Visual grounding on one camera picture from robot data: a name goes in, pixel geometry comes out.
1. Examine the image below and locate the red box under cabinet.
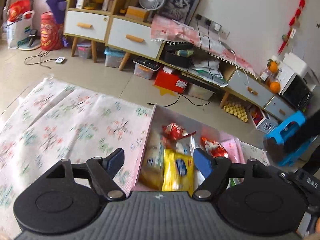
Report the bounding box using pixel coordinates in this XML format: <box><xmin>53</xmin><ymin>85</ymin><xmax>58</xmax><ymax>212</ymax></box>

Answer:
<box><xmin>154</xmin><ymin>69</ymin><xmax>188</xmax><ymax>94</ymax></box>

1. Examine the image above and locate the red printed bag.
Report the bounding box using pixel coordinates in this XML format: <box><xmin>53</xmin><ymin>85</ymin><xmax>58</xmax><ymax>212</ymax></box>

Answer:
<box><xmin>40</xmin><ymin>11</ymin><xmax>63</xmax><ymax>51</ymax></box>

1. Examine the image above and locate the yellow egg tray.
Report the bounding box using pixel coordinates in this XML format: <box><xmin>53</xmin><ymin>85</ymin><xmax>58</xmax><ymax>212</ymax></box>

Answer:
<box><xmin>223</xmin><ymin>102</ymin><xmax>248</xmax><ymax>122</ymax></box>

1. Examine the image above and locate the red white snack bag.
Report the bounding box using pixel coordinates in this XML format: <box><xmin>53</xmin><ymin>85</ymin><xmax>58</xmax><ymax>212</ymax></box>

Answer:
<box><xmin>162</xmin><ymin>122</ymin><xmax>196</xmax><ymax>141</ymax></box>

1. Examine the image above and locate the red white candy pack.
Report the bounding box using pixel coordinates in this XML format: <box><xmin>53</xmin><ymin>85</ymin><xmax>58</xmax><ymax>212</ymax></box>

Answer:
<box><xmin>201</xmin><ymin>137</ymin><xmax>229</xmax><ymax>158</ymax></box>

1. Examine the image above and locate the yellow snack bag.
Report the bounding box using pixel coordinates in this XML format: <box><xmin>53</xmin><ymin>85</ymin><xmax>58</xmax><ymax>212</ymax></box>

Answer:
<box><xmin>162</xmin><ymin>149</ymin><xmax>194</xmax><ymax>196</ymax></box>

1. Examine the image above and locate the white microwave oven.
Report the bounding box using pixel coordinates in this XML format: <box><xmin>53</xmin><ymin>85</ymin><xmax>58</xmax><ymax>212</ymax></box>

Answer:
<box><xmin>276</xmin><ymin>62</ymin><xmax>313</xmax><ymax>111</ymax></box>

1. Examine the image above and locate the cat picture frame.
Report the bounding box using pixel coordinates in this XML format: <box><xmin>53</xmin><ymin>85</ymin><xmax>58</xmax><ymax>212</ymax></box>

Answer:
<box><xmin>157</xmin><ymin>0</ymin><xmax>201</xmax><ymax>25</ymax></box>

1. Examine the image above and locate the pink cardboard box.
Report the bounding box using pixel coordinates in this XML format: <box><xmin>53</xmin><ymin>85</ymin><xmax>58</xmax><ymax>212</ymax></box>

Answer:
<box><xmin>130</xmin><ymin>103</ymin><xmax>271</xmax><ymax>196</ymax></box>

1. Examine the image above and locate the purple hat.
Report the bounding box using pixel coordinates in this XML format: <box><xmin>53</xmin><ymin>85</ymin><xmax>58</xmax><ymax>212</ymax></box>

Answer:
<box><xmin>46</xmin><ymin>0</ymin><xmax>67</xmax><ymax>24</ymax></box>

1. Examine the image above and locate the orange fruit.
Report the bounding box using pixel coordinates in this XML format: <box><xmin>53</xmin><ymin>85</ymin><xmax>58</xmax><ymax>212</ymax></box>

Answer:
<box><xmin>269</xmin><ymin>81</ymin><xmax>281</xmax><ymax>94</ymax></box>

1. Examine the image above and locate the white shopping bag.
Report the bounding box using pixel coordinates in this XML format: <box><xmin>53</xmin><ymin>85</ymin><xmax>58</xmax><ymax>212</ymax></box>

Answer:
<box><xmin>5</xmin><ymin>10</ymin><xmax>35</xmax><ymax>49</ymax></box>

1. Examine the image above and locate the pink wafer snack pack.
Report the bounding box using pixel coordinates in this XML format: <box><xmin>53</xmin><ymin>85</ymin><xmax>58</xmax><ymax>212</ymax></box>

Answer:
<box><xmin>221</xmin><ymin>138</ymin><xmax>245</xmax><ymax>164</ymax></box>

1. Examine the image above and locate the pink floral cloth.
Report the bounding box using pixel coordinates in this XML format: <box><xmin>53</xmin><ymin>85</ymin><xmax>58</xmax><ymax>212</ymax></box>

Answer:
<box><xmin>151</xmin><ymin>15</ymin><xmax>258</xmax><ymax>79</ymax></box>

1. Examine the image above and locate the wooden shelf cabinet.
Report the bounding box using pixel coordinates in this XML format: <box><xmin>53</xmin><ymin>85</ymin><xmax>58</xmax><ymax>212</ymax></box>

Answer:
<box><xmin>63</xmin><ymin>0</ymin><xmax>296</xmax><ymax>120</ymax></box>

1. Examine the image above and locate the orange lotus chip bag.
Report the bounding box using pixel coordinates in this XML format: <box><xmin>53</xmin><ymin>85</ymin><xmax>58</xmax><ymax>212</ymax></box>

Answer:
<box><xmin>139</xmin><ymin>129</ymin><xmax>166</xmax><ymax>191</ymax></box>

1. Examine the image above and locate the blue plastic stool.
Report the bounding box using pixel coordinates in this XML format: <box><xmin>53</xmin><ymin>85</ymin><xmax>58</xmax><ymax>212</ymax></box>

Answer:
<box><xmin>264</xmin><ymin>111</ymin><xmax>315</xmax><ymax>166</ymax></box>

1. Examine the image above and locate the floral tablecloth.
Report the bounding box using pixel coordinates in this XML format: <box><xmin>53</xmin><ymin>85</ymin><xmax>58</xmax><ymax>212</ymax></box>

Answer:
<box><xmin>1</xmin><ymin>79</ymin><xmax>152</xmax><ymax>238</ymax></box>

